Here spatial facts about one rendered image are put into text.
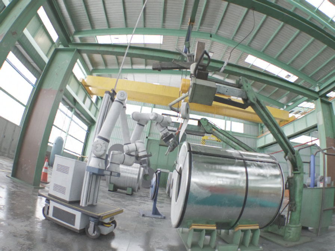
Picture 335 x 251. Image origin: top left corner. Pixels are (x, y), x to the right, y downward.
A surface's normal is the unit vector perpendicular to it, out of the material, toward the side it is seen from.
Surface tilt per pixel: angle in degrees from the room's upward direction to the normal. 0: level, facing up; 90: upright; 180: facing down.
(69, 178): 90
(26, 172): 90
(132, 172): 71
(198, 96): 145
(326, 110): 90
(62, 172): 90
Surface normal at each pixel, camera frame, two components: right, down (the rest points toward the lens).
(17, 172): 0.07, -0.29
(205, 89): -0.08, 0.60
